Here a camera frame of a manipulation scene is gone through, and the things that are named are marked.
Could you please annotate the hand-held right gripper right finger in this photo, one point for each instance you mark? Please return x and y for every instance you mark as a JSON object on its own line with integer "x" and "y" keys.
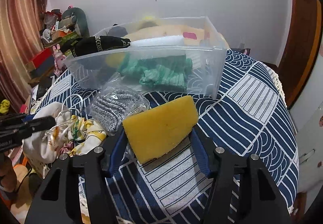
{"x": 200, "y": 149}

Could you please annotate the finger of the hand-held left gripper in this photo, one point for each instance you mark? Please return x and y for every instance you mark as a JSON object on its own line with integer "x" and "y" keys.
{"x": 37, "y": 123}

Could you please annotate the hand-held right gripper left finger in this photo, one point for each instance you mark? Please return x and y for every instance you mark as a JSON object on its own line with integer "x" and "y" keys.
{"x": 118, "y": 149}

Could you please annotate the clear plastic storage box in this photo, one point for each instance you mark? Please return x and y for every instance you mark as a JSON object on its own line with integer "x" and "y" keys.
{"x": 149, "y": 62}

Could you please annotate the yellow floral cloth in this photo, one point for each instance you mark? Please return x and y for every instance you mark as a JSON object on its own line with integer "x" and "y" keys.
{"x": 85, "y": 135}

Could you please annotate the blue patterned tablecloth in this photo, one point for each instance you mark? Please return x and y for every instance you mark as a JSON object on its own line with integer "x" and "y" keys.
{"x": 227, "y": 125}

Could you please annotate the grey knitted cloth in plastic bag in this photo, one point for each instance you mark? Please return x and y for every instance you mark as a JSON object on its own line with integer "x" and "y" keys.
{"x": 113, "y": 110}

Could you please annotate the pink rabbit toy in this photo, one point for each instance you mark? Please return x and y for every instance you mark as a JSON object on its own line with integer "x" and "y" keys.
{"x": 58, "y": 58}

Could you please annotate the green knitted cloth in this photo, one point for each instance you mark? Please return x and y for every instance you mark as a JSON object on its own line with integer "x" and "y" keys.
{"x": 156, "y": 72}

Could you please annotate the round yellow sponge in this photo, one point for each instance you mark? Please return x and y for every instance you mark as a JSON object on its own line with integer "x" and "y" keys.
{"x": 113, "y": 60}

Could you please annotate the striped orange curtain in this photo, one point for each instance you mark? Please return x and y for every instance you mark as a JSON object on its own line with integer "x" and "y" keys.
{"x": 17, "y": 34}

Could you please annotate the wooden door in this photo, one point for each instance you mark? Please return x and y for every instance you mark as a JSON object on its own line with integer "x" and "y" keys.
{"x": 300, "y": 37}

